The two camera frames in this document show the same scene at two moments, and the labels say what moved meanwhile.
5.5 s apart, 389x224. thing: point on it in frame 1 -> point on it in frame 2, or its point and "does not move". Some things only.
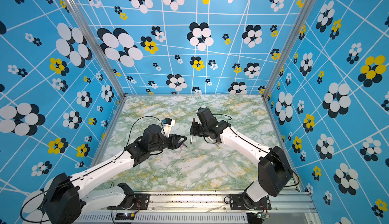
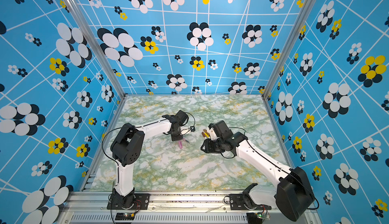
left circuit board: [124, 216] does not move
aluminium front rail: [199, 207] does not move
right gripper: [194, 128] -> [207, 143]
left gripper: [176, 141] -> [176, 139]
